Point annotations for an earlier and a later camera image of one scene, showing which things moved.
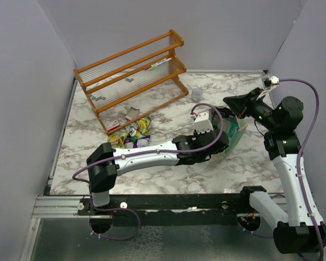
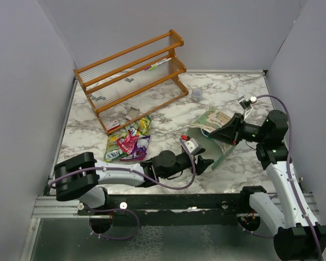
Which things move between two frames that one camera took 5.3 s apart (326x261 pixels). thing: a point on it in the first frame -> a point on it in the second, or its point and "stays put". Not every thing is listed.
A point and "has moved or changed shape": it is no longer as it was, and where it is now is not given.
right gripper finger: [238, 104] -> [230, 132]
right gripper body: [258, 109] -> [251, 132]
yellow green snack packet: [143, 125] stays put
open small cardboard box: [133, 112] stays put
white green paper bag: [233, 126] has moved or changed shape
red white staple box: [112, 125] stays put
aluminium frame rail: [58, 206] stays put
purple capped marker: [154, 64] stays put
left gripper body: [202, 157] -> [182, 163]
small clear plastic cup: [196, 94] stays put
